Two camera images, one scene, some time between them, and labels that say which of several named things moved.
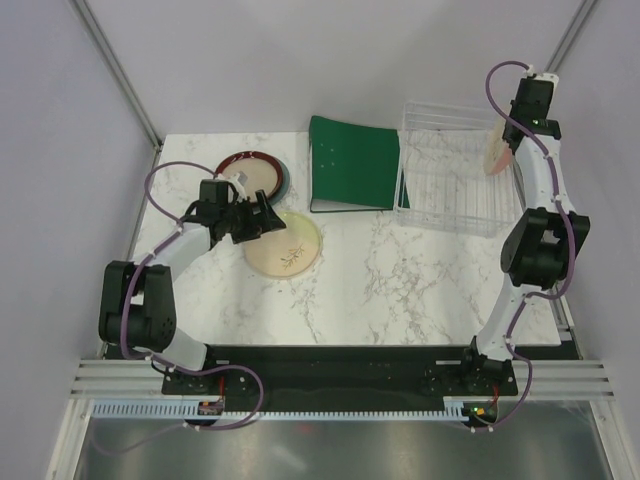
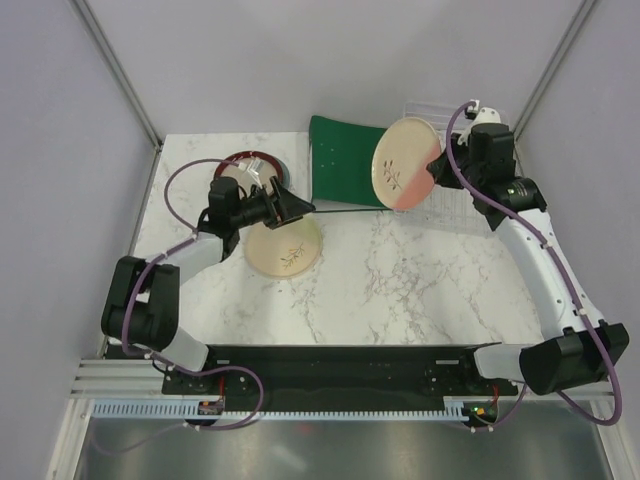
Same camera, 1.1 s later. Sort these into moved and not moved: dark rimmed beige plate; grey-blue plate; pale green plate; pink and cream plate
Moved: pink and cream plate
Not moved: pale green plate; dark rimmed beige plate; grey-blue plate
